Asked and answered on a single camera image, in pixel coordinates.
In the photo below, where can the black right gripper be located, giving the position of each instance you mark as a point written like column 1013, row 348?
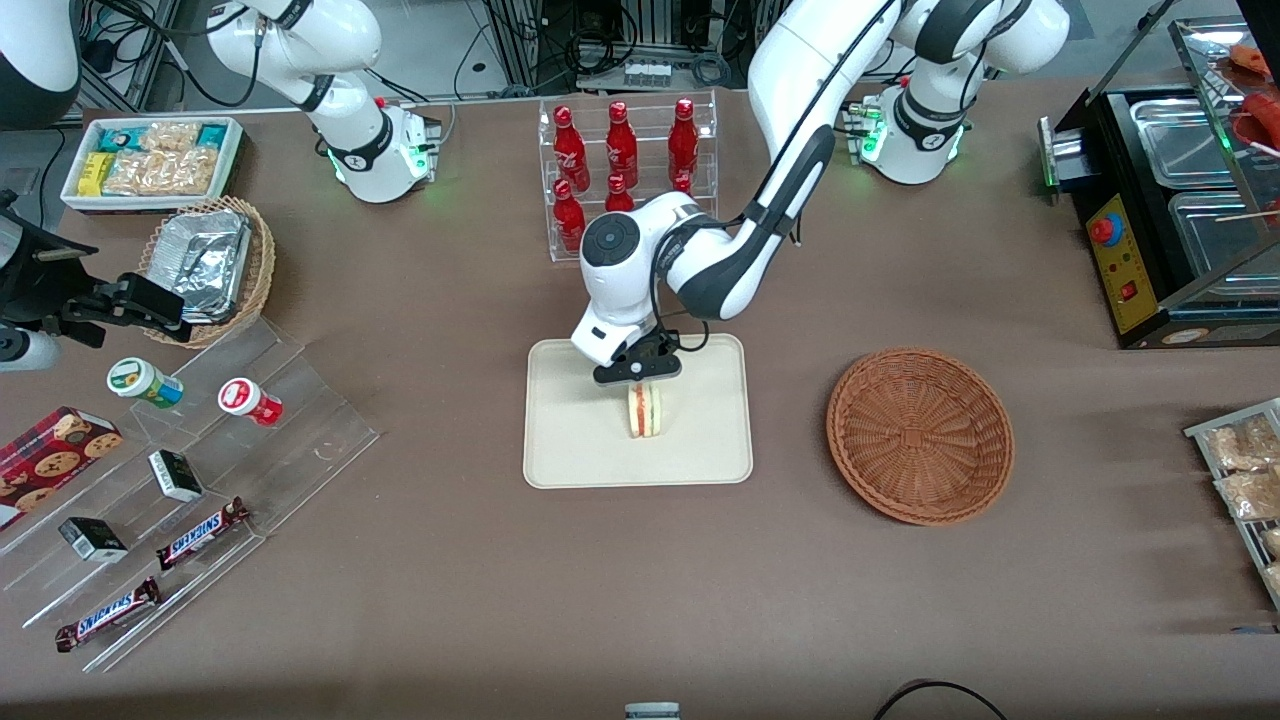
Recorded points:
column 62, row 297

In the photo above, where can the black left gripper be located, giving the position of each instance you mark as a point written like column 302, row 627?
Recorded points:
column 651, row 351

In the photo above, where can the triangular sandwich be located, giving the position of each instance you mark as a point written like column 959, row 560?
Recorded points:
column 645, row 412

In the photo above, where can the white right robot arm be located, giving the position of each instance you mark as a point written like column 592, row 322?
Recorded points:
column 340, row 60

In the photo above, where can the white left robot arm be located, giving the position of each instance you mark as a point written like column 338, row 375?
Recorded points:
column 800, row 70

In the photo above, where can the cream rectangular tray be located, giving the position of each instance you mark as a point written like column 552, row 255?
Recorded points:
column 580, row 440

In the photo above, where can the light wicker basket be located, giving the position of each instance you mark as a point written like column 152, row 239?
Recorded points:
column 262, row 265

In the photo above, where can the round brown wicker basket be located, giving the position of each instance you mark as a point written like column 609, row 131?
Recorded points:
column 920, row 435

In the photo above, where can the tray of wrapped pastries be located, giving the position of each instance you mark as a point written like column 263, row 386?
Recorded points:
column 1205, row 432

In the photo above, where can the green lid cup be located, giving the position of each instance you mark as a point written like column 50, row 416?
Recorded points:
column 135, row 378

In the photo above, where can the aluminium foil container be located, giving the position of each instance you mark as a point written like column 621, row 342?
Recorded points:
column 205, row 262

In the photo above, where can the yellow snack packet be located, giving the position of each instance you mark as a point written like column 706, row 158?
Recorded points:
column 95, row 173

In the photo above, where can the red lid cup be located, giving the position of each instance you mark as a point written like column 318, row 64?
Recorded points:
column 245, row 398

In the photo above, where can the clear rice cracker bag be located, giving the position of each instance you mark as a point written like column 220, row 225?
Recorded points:
column 165, row 172

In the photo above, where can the red tartan cookie box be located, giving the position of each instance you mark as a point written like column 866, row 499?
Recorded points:
column 50, row 460

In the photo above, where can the red soda bottle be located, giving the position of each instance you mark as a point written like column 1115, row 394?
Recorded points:
column 570, row 150
column 683, row 140
column 619, row 195
column 621, row 145
column 682, row 183
column 567, row 220

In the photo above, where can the small black box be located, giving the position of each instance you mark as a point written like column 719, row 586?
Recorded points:
column 92, row 540
column 175, row 476

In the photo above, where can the teal snack packet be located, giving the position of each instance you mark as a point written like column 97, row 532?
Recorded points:
column 120, row 138

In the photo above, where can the white snack box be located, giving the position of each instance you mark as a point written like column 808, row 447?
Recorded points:
column 232, row 150

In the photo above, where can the clear acrylic bottle rack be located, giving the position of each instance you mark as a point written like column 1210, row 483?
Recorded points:
column 547, row 180

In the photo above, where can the clear acrylic stepped shelf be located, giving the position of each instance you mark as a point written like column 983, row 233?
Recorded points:
column 300, row 420

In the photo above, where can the Snickers bar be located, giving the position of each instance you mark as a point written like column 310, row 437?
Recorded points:
column 200, row 535
column 108, row 615

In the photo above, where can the white power strip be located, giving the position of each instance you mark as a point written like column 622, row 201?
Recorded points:
column 648, row 72

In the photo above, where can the grey device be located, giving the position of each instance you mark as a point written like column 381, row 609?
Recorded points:
column 652, row 711

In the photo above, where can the black food warmer machine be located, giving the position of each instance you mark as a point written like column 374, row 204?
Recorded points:
column 1125, row 270

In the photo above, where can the steel warmer pan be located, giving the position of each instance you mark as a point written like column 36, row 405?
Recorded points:
column 1180, row 140
column 1215, row 235

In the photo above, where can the clear snack bag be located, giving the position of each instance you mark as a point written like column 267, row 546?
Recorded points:
column 1250, row 495
column 1240, row 445

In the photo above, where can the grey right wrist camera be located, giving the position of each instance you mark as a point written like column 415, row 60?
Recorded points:
column 25, row 350

